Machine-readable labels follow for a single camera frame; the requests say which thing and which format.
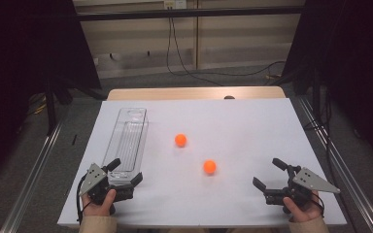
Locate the black metal stand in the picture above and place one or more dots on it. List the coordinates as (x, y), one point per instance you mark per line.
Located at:
(50, 110)

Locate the metal floor rail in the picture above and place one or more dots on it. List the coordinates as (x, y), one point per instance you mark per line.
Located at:
(29, 184)
(343, 161)

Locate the dark round knob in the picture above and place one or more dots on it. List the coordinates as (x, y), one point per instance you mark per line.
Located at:
(229, 97)

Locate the small black stick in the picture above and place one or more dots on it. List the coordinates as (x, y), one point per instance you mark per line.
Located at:
(74, 139)

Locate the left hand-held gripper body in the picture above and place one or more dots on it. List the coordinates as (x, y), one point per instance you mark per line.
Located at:
(94, 181)

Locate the dark curtain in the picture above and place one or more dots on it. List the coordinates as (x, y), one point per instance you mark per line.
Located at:
(353, 64)
(29, 48)

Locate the white power outlet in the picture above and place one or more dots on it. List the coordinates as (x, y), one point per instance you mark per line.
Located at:
(175, 4)

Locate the person's left hand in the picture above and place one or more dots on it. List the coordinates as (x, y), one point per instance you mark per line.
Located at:
(97, 208)

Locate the wooden table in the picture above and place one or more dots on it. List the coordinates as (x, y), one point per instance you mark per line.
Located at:
(194, 93)

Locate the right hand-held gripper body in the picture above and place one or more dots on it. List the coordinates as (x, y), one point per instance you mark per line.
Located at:
(304, 183)

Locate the black horizontal bar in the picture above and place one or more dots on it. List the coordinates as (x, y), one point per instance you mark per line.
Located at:
(187, 13)

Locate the orange ping-pong ball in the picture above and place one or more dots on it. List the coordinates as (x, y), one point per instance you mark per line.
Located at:
(180, 140)
(209, 167)

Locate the clear plastic tray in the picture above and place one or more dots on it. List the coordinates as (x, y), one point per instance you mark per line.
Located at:
(126, 142)

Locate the person's right hand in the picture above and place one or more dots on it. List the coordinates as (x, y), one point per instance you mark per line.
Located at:
(302, 212)

